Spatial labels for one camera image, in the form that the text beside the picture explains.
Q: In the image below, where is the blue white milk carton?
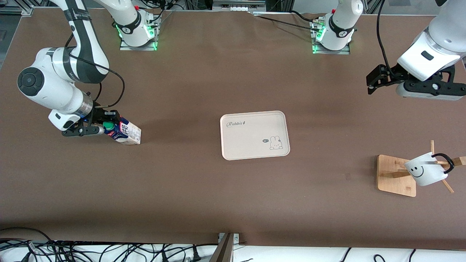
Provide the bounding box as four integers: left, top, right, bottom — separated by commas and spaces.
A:
103, 116, 142, 146

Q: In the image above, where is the white smiley mug black handle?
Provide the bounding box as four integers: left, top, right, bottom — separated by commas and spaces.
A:
404, 152, 455, 187

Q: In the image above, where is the wooden cup rack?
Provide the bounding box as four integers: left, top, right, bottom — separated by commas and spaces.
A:
377, 140, 466, 198

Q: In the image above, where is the cream rabbit print tray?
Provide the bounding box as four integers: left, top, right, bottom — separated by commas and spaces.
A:
220, 111, 291, 161

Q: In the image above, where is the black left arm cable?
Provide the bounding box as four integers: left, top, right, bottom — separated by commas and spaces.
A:
376, 0, 394, 75

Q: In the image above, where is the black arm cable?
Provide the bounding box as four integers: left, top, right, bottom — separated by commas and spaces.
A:
376, 0, 394, 75
67, 33, 126, 112

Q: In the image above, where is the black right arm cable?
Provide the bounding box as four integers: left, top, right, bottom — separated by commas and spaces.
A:
67, 33, 126, 112

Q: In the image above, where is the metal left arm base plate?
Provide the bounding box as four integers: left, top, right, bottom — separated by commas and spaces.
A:
311, 20, 351, 55

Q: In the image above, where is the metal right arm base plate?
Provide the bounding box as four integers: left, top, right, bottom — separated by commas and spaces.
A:
119, 15, 158, 51

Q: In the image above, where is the aluminium profile post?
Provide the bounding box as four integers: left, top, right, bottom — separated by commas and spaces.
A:
209, 233, 240, 262

